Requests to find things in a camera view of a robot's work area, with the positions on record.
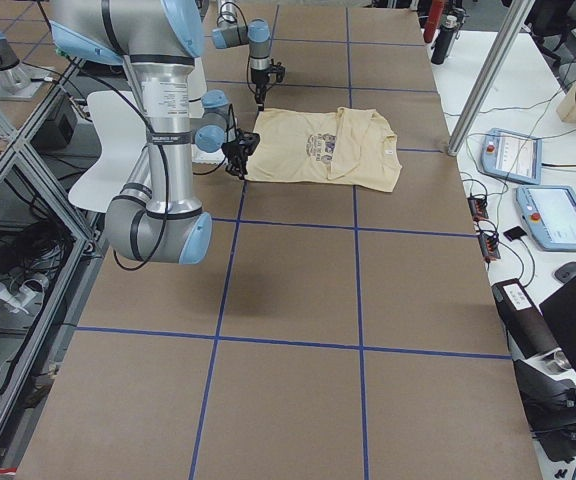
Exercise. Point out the blue teach pendant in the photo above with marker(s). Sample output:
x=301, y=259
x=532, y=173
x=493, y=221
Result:
x=512, y=156
x=549, y=213

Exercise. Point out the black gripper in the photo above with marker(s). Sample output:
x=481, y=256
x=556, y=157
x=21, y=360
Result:
x=258, y=80
x=236, y=151

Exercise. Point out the black computer mouse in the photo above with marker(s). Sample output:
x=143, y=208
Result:
x=566, y=272

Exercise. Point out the far blue teach pendant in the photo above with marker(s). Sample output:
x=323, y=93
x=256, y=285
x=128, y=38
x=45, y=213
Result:
x=512, y=156

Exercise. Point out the aluminium frame post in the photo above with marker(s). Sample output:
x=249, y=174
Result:
x=511, y=25

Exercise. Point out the black bottle steel cap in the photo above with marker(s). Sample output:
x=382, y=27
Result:
x=444, y=40

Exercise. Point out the red circuit board far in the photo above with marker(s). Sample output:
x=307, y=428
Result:
x=478, y=208

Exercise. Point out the white plastic chair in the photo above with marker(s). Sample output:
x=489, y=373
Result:
x=122, y=136

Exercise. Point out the red bottle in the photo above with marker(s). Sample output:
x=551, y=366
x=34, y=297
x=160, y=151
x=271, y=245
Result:
x=433, y=20

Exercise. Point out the near blue teach pendant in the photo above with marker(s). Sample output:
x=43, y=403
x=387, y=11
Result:
x=549, y=213

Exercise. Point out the beige long-sleeve printed shirt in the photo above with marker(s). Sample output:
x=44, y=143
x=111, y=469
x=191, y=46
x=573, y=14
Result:
x=344, y=147

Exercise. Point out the black box white label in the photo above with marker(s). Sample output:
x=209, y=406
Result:
x=526, y=330

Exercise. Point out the white camera pole with base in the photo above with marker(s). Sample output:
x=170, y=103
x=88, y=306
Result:
x=196, y=89

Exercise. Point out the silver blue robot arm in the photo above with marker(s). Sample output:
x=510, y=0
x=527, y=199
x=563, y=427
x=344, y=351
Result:
x=233, y=30
x=156, y=217

